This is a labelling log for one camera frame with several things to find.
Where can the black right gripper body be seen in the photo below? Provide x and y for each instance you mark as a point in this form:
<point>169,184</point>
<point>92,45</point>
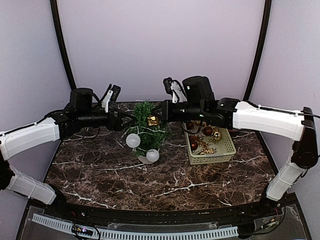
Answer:
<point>165,111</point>

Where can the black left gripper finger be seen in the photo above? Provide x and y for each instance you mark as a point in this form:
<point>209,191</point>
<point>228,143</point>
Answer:
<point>125,115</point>
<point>127,124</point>

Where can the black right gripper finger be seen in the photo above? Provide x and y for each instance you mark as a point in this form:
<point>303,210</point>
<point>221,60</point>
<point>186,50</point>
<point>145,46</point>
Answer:
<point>154,120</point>
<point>158,109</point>

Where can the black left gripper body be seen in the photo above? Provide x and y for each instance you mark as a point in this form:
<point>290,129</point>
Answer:
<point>116,120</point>

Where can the gold gift box ornament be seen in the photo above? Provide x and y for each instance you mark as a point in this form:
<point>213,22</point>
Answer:
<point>148,122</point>

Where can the white woven light ball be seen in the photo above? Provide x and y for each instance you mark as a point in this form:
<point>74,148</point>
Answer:
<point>152,155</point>
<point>133,140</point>

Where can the small green christmas tree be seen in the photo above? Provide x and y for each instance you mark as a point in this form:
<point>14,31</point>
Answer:
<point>152,137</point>

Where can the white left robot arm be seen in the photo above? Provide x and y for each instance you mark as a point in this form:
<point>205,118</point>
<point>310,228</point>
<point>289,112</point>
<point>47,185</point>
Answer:
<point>56,126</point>

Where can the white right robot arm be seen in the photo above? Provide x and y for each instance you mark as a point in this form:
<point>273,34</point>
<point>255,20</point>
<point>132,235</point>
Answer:
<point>231,113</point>

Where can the pale green perforated basket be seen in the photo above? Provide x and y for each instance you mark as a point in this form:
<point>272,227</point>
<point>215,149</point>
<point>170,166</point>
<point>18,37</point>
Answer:
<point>209,151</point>

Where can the gold shiny bauble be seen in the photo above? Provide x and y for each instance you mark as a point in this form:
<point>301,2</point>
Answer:
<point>216,135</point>

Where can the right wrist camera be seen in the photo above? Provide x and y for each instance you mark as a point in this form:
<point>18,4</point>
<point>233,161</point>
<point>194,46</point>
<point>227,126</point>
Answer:
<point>194,89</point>

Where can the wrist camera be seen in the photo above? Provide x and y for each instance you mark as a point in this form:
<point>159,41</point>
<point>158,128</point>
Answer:
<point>84,99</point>
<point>194,89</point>

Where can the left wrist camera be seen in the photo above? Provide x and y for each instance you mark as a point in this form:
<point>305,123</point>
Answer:
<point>84,99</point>

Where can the black front table rail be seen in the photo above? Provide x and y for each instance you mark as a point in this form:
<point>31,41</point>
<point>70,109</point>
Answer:
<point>103,216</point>

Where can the left black frame post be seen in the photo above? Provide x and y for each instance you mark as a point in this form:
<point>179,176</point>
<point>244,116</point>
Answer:
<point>63,50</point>

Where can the white slotted cable duct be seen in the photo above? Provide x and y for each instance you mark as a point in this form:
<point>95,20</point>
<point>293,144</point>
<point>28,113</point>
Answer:
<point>84,232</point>

